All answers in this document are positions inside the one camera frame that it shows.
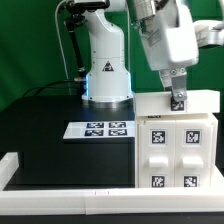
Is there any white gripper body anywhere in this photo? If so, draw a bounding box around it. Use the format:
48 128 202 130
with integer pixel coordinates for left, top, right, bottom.
136 3 199 71

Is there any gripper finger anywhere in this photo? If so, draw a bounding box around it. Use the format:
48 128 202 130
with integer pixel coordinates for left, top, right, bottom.
159 70 172 91
171 68 187 102

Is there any white cabinet top block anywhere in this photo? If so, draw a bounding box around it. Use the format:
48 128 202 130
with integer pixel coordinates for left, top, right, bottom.
134 90 220 117

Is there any white cabinet body box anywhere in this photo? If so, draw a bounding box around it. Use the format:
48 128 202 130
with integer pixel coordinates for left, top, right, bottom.
135 113 218 188

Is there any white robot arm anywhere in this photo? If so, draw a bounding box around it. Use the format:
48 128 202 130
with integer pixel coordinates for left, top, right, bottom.
66 0 198 106

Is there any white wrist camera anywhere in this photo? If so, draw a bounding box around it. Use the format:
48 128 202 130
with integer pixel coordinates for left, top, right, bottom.
194 20 224 49

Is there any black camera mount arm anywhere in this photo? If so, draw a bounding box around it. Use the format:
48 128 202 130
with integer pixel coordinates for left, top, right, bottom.
65 0 110 81

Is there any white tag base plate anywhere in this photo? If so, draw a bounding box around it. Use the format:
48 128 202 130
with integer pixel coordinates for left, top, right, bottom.
63 121 135 140

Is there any white cable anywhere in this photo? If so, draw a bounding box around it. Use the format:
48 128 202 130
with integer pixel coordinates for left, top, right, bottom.
54 0 73 96

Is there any white U-shaped fence frame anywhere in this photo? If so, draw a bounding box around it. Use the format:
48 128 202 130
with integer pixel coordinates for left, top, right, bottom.
0 153 224 215

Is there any black cable bundle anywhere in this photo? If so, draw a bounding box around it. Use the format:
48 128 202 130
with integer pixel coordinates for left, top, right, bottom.
21 79 88 98

